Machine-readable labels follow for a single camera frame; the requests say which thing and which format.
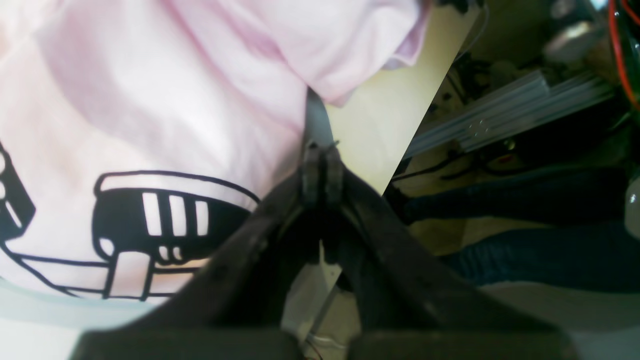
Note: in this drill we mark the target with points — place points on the aluminium extrusion rail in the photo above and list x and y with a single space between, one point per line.
522 105

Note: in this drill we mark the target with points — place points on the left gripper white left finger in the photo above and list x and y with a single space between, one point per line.
233 308

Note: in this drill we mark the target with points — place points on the pink T-shirt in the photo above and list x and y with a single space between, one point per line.
138 135

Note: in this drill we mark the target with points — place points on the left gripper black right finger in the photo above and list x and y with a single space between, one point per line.
412 306

